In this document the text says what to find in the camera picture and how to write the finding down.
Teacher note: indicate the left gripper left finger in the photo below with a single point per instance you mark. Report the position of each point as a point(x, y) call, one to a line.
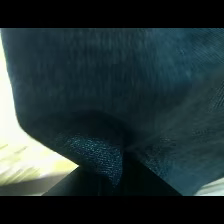
point(78, 185)

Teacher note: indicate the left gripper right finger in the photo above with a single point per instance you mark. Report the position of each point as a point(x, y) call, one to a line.
point(146, 181)

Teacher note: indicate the dark blue garment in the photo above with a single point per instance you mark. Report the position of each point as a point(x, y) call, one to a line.
point(110, 76)

